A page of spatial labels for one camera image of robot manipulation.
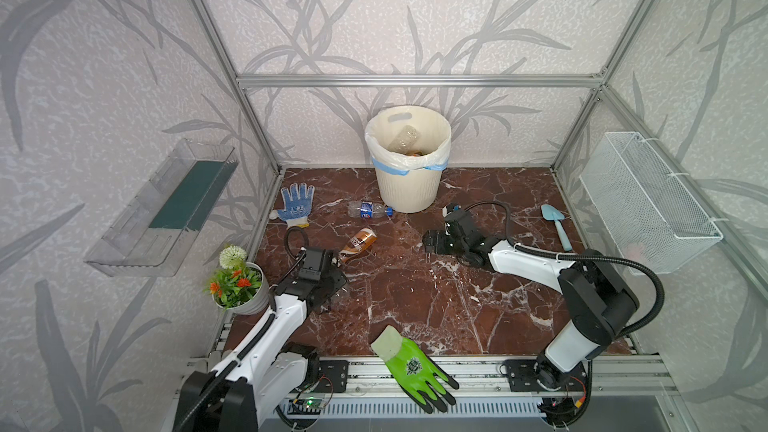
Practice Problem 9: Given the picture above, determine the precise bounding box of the potted artificial flower plant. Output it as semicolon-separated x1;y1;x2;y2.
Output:
208;245;269;315

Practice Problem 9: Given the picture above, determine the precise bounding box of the teal garden trowel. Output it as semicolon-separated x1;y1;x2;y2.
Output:
541;204;573;252

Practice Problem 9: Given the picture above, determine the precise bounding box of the Nescafe bottle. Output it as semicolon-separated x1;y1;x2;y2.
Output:
339;228;378;263

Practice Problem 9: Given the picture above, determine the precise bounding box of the cream plastic waste bin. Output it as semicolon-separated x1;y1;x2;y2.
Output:
367;105;452;215

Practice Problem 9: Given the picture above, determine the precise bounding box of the blue label bottle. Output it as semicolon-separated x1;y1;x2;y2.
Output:
347;201;394;219

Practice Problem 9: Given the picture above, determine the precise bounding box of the clear unlabelled plastic bottle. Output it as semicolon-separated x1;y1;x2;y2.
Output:
387;125;420;155

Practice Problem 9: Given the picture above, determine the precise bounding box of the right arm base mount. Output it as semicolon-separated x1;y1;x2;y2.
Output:
500;359;590;393

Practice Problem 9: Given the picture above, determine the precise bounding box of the blue dotted work glove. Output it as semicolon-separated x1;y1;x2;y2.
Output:
269;183;315;228

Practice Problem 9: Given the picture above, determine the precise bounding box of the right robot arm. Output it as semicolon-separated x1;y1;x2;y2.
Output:
423;201;665;390

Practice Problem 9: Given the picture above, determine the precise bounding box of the white wire mesh basket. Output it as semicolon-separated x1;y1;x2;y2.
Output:
580;132;723;275

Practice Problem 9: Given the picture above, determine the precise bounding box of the aluminium front rail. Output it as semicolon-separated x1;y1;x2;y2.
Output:
173;355;676;400

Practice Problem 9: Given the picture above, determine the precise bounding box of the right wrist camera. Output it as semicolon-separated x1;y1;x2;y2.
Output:
442;203;463;221

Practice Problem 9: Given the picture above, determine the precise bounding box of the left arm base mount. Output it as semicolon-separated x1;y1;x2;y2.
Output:
264;342;350;395

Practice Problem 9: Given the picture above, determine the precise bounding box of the white bin liner bag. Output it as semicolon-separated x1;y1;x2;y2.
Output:
364;105;452;176

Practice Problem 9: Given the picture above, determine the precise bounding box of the clear acrylic wall shelf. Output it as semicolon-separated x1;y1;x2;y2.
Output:
84;139;239;278

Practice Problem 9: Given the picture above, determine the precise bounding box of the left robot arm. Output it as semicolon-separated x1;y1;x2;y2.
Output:
173;226;347;431

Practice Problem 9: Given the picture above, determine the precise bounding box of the green rubber work glove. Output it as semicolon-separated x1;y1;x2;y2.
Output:
371;325;460;414

